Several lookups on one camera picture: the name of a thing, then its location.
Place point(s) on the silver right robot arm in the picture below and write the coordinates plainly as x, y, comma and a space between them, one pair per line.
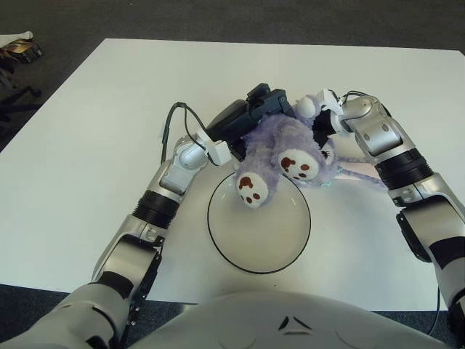
417, 174

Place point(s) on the black office chair base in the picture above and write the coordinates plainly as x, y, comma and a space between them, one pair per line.
22, 92

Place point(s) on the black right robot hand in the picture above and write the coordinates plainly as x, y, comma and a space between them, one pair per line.
325, 125

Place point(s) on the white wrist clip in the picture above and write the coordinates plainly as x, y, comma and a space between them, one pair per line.
327, 98
218, 151

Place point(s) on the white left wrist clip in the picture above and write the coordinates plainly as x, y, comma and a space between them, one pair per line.
218, 151

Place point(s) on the purple plush bunny doll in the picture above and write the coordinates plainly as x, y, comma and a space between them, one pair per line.
276, 138

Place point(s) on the white cloth on floor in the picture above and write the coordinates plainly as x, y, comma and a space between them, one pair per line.
20, 35

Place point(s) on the grey robot torso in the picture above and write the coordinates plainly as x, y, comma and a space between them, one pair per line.
272, 320

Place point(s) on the white plate with black rim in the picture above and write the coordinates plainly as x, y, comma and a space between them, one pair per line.
254, 240

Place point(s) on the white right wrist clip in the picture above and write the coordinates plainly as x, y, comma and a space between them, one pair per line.
327, 98

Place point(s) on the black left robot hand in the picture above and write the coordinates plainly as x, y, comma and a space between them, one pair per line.
232, 120

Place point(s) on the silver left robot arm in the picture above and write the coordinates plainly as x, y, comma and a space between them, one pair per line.
156, 203

